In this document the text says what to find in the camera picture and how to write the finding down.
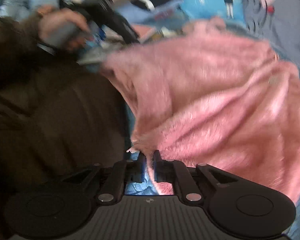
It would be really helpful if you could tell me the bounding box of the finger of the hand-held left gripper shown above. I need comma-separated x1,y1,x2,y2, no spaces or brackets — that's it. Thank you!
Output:
105,10,140,43

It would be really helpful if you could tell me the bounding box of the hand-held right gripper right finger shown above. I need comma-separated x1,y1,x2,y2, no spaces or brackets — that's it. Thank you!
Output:
152,150,240,203

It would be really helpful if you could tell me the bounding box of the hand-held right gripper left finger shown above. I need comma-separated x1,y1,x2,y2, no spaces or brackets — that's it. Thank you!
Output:
56,152,147,205

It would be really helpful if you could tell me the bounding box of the pink fluffy jacket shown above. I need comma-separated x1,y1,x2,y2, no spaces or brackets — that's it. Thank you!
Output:
100,17,300,205

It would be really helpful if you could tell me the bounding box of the person's left forearm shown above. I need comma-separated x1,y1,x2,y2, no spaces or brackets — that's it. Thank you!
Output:
0,12,44,80

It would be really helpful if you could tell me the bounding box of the person's left hand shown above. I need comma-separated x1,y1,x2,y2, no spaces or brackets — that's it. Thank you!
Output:
37,9,93,52

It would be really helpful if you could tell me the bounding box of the person's dark brown jacket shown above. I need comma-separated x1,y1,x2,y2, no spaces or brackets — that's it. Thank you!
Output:
0,60,131,240

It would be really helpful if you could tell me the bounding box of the grey lettered pillow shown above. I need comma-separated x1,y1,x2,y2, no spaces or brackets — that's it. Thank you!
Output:
240,0,300,80

